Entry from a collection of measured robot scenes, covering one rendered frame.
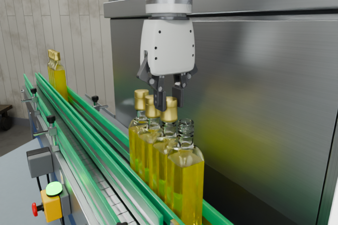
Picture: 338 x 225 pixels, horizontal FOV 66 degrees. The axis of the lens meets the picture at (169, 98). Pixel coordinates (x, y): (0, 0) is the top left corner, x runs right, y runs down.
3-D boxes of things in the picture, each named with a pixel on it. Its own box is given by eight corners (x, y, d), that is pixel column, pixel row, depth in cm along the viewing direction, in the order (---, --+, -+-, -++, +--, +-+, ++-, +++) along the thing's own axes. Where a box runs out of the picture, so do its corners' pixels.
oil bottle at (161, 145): (186, 221, 59) (187, 135, 53) (165, 232, 56) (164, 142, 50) (172, 207, 63) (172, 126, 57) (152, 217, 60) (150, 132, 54)
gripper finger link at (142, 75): (159, 38, 48) (172, 63, 51) (128, 64, 45) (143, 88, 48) (163, 39, 47) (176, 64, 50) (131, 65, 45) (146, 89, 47)
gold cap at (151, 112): (164, 116, 57) (164, 97, 56) (150, 119, 55) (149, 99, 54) (155, 111, 60) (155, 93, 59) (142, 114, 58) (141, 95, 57)
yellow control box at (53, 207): (72, 215, 79) (69, 194, 77) (45, 225, 75) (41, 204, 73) (66, 202, 85) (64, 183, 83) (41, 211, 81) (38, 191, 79)
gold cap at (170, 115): (181, 120, 52) (181, 99, 51) (166, 123, 50) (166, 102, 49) (171, 115, 55) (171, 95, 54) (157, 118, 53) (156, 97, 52)
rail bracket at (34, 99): (40, 115, 128) (36, 89, 124) (23, 118, 124) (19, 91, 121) (39, 112, 131) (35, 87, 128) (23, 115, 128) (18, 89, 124)
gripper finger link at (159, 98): (157, 75, 51) (157, 107, 52) (142, 76, 49) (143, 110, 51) (166, 77, 48) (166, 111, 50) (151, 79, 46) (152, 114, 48)
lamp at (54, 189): (64, 194, 77) (63, 185, 76) (48, 199, 75) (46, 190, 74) (61, 186, 81) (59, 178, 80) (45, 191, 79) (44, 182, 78)
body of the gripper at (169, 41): (179, 13, 53) (178, 68, 56) (134, 11, 47) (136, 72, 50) (203, 11, 47) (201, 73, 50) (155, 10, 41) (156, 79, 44)
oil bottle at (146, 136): (170, 207, 63) (170, 126, 57) (150, 217, 60) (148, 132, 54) (158, 195, 68) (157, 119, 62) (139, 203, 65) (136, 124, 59)
